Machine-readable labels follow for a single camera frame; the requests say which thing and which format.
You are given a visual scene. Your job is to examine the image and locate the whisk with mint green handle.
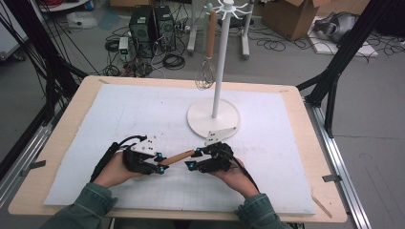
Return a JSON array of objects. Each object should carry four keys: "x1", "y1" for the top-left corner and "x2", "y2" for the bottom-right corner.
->
[{"x1": 194, "y1": 2, "x2": 217, "y2": 92}]

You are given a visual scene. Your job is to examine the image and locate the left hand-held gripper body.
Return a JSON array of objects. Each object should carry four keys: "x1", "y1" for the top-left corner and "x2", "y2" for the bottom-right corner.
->
[{"x1": 122, "y1": 135, "x2": 159, "y2": 176}]

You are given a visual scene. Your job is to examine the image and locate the round white table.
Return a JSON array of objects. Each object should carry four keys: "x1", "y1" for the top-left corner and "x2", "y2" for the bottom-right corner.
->
[{"x1": 37, "y1": 0, "x2": 91, "y2": 13}]

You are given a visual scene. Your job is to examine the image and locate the black computer tower green sticker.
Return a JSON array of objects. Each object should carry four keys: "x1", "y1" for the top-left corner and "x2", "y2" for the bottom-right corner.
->
[{"x1": 128, "y1": 5, "x2": 158, "y2": 59}]

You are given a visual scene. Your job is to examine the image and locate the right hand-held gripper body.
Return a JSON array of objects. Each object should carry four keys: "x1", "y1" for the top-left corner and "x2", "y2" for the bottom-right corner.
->
[{"x1": 196, "y1": 126, "x2": 238, "y2": 174}]

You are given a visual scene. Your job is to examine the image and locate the white foam board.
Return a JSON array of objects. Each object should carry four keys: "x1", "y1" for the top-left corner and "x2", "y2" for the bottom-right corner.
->
[{"x1": 307, "y1": 15, "x2": 380, "y2": 59}]

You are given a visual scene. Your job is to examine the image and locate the white cabinet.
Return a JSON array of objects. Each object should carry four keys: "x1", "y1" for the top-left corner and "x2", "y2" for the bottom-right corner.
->
[{"x1": 0, "y1": 0, "x2": 31, "y2": 62}]

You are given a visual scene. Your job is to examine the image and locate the small white device green display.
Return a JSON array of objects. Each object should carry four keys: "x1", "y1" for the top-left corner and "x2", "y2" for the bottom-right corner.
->
[{"x1": 117, "y1": 36, "x2": 130, "y2": 62}]

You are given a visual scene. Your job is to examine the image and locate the black metal frame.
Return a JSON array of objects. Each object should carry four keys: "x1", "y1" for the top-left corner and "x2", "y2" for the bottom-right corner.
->
[
  {"x1": 295, "y1": 0, "x2": 396, "y2": 139},
  {"x1": 0, "y1": 0, "x2": 90, "y2": 128}
]

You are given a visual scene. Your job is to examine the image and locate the open cardboard box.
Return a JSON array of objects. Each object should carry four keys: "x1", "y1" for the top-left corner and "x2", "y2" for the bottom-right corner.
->
[{"x1": 261, "y1": 0, "x2": 332, "y2": 42}]

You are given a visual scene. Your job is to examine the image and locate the thin wooden stick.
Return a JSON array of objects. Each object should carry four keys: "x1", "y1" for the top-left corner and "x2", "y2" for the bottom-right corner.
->
[{"x1": 310, "y1": 195, "x2": 334, "y2": 219}]

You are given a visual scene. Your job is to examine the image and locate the person's right hand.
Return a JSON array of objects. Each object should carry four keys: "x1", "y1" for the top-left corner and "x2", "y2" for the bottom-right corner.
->
[{"x1": 209, "y1": 161, "x2": 260, "y2": 199}]

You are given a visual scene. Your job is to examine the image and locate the clear plastic bag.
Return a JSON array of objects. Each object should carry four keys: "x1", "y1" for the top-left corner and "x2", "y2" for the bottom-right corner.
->
[{"x1": 65, "y1": 11, "x2": 98, "y2": 30}]

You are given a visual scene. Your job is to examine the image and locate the slotted metal spoon wooden handle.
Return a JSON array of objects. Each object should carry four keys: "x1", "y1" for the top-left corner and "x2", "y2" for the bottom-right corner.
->
[{"x1": 158, "y1": 149, "x2": 197, "y2": 167}]

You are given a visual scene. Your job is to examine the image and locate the coiled black cable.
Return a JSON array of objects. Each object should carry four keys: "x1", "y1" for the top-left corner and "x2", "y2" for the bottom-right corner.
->
[{"x1": 162, "y1": 52, "x2": 186, "y2": 72}]

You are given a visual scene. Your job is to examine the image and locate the aluminium rail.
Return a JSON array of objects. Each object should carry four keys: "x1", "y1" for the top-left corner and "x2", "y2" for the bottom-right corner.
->
[
  {"x1": 304, "y1": 97, "x2": 373, "y2": 229},
  {"x1": 0, "y1": 103, "x2": 65, "y2": 209}
]

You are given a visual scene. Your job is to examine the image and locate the white grid mat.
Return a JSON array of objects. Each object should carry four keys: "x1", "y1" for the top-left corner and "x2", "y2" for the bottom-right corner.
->
[{"x1": 43, "y1": 83, "x2": 317, "y2": 216}]

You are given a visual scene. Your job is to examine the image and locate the grey tape piece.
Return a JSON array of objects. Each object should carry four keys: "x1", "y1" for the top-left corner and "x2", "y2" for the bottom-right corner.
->
[
  {"x1": 321, "y1": 174, "x2": 343, "y2": 183},
  {"x1": 29, "y1": 159, "x2": 48, "y2": 170}
]

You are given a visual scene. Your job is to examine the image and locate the grey bag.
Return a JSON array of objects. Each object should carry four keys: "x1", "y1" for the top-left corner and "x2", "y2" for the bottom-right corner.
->
[{"x1": 312, "y1": 11, "x2": 360, "y2": 44}]

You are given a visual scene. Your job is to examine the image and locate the right hand-held gripper black cable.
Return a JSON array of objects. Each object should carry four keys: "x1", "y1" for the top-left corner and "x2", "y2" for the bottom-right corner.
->
[{"x1": 226, "y1": 148, "x2": 261, "y2": 194}]

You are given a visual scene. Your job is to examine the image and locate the white utensil rack stand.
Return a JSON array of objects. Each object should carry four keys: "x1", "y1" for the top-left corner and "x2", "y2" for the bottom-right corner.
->
[{"x1": 185, "y1": 0, "x2": 251, "y2": 141}]

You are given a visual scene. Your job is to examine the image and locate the person's left hand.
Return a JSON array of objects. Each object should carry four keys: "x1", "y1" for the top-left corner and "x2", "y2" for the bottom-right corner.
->
[{"x1": 92, "y1": 151, "x2": 145, "y2": 189}]

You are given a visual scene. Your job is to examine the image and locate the white stand legs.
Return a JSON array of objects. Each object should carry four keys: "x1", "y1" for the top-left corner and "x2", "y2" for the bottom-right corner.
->
[{"x1": 186, "y1": 0, "x2": 252, "y2": 60}]

